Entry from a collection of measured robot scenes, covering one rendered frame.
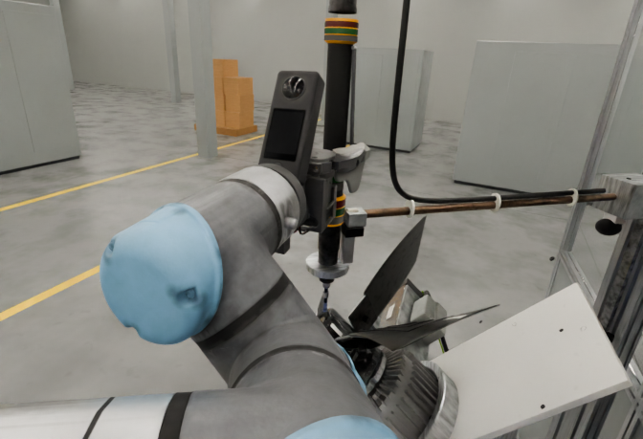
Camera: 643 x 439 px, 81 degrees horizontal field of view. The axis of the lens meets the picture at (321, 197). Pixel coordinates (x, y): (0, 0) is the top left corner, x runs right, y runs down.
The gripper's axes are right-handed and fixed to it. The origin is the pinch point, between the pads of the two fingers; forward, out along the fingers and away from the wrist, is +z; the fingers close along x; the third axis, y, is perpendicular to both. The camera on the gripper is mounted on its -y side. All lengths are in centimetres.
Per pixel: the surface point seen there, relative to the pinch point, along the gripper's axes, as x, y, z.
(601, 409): 61, 68, 40
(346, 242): 2.4, 16.1, 2.3
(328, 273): 0.8, 20.1, -1.1
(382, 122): -121, 110, 718
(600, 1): 316, -170, 1186
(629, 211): 49, 14, 32
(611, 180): 46, 9, 36
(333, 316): -1.5, 38.1, 11.8
